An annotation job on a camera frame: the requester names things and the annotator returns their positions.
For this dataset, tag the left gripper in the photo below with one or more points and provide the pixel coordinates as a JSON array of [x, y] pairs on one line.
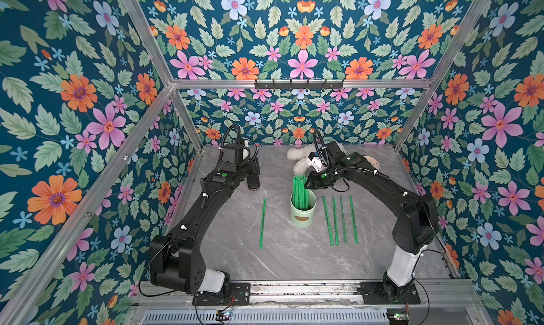
[[253, 163]]

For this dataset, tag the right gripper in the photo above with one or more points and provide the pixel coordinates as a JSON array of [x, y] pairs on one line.
[[316, 179]]

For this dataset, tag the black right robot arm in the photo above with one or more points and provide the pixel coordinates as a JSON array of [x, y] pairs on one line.
[[417, 217]]

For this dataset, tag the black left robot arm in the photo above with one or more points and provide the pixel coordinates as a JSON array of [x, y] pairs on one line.
[[176, 261]]

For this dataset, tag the bundle of green wrapped straws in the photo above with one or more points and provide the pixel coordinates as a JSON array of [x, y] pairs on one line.
[[300, 198]]

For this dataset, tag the light green storage cup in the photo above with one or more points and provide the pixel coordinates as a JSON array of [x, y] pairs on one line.
[[303, 218]]

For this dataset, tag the white plush teddy bear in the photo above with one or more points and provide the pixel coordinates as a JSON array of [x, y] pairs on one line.
[[297, 159]]

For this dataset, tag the black remote control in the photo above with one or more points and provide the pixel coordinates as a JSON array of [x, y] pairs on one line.
[[253, 182]]

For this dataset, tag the black wall hook rack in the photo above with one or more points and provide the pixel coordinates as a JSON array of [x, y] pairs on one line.
[[284, 85]]

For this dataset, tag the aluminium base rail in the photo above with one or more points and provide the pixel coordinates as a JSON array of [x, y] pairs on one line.
[[433, 292]]

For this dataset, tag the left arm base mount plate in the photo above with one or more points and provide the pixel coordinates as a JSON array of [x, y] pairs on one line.
[[237, 294]]

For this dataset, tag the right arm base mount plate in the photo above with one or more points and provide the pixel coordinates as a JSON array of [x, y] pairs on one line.
[[380, 293]]

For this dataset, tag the white vented cable duct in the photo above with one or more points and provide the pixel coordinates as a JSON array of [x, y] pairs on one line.
[[269, 316]]

